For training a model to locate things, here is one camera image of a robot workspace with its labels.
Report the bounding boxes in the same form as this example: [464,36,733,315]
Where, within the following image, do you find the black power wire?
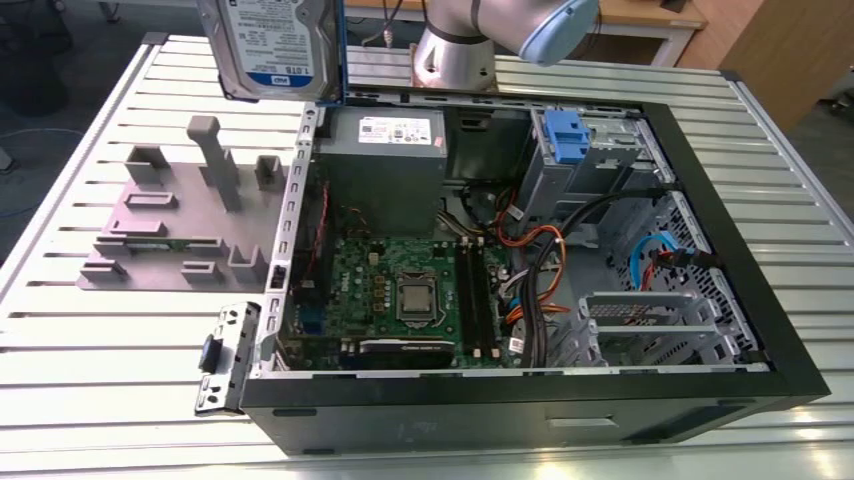
[657,248,723,272]

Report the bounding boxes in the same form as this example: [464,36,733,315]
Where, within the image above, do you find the hard disk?
[195,0,347,106]

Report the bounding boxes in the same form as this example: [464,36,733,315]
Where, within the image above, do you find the green motherboard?
[279,234,528,371]

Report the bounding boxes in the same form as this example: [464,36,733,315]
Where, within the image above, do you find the silver CPU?
[399,285,435,312]

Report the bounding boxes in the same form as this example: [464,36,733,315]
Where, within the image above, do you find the grey power supply unit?
[311,104,450,240]

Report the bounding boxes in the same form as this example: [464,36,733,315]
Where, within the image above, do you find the black RAM slot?
[456,238,487,359]
[474,238,504,359]

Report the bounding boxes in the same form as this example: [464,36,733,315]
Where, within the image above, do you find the CPU socket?
[391,271,443,329]

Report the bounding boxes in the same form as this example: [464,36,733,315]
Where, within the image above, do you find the black graphics card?
[339,337,459,371]

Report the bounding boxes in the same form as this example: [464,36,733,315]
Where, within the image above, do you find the blue VGA port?
[298,305,328,335]

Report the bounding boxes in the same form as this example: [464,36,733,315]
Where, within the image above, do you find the silver metal drive cage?
[519,107,675,241]

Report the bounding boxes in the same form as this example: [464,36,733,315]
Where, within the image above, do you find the blue plastic drive latch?
[543,108,592,164]

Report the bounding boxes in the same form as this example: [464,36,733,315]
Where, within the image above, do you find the grey parts rack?
[76,114,295,294]

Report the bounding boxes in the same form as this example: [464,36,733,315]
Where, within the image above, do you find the black open PC case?
[239,79,833,457]

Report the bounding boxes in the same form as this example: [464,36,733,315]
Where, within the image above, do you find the green RAM stick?
[123,240,195,252]

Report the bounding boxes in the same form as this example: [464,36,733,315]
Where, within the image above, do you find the brown wooden cabinet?
[677,0,854,131]

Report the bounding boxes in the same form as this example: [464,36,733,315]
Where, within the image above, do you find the black chair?
[0,0,75,119]

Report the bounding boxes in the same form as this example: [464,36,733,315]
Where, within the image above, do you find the yellow and black wires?
[436,208,486,237]

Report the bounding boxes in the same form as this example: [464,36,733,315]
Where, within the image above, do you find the orange wire bundle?
[498,224,574,331]

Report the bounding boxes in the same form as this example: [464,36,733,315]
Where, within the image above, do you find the thin red wire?
[303,178,334,289]

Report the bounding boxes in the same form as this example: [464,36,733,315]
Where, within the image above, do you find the black wire bundle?
[516,187,677,369]

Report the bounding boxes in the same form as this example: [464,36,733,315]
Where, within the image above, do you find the blue wire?
[626,233,675,291]

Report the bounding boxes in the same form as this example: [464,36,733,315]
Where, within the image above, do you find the metal card retainer bracket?
[192,299,263,417]

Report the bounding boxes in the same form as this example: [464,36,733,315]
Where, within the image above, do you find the blue floor cable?
[0,127,88,151]

